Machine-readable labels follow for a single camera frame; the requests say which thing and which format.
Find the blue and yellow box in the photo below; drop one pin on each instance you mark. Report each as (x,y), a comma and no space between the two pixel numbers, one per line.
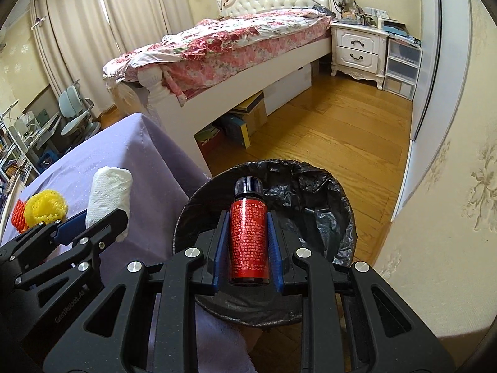
(238,130)

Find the yellow foam fruit net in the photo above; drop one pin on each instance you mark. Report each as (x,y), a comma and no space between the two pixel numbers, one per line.
(46,204)

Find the cardboard box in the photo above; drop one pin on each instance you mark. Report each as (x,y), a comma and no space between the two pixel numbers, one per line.
(256,114)

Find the black bin with bag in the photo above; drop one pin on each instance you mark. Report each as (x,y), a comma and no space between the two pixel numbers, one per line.
(310,202)

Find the pile of small nightstand items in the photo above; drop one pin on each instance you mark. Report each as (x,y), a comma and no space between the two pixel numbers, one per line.
(361,13)

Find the beige curtains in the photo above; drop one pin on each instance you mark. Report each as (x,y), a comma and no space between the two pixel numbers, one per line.
(77,27)

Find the white nightstand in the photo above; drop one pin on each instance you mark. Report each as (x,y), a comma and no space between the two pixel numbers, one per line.
(359,42)

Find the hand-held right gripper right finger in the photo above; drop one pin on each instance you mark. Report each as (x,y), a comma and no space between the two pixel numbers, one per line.
(275,250)

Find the pink floral quilt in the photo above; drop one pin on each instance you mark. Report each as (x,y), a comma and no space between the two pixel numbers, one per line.
(217,42)

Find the bed with floral bedding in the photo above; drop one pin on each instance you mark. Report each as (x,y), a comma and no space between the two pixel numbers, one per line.
(240,97)

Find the light blue desk chair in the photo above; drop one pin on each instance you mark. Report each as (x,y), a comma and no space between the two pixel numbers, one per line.
(73,97)

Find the white sliding wardrobe door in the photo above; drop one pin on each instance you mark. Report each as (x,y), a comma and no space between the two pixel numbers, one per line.
(431,85)

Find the purple tablecloth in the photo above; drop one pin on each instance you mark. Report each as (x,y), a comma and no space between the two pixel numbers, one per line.
(116,143)

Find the stack of colourful books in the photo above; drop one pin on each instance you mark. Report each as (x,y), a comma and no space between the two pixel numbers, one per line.
(207,138)

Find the red bottle with black cap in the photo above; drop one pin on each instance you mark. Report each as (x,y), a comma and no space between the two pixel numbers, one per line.
(248,241)

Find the red foam fruit net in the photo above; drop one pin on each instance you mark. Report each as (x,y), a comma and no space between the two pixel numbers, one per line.
(19,217)

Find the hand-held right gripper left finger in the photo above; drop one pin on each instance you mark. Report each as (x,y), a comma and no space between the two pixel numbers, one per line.
(219,250)

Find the white paper towel wad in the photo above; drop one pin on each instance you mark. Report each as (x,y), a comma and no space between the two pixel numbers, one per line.
(108,190)

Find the clear plastic drawer unit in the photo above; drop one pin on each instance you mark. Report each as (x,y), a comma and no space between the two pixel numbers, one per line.
(402,66)

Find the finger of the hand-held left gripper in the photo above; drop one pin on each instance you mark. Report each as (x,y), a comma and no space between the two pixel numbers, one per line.
(70,228)
(108,225)

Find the white storage box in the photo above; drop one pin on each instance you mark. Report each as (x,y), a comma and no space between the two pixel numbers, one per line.
(289,89)

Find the white study desk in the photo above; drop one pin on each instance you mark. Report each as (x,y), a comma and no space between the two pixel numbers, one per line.
(39,128)

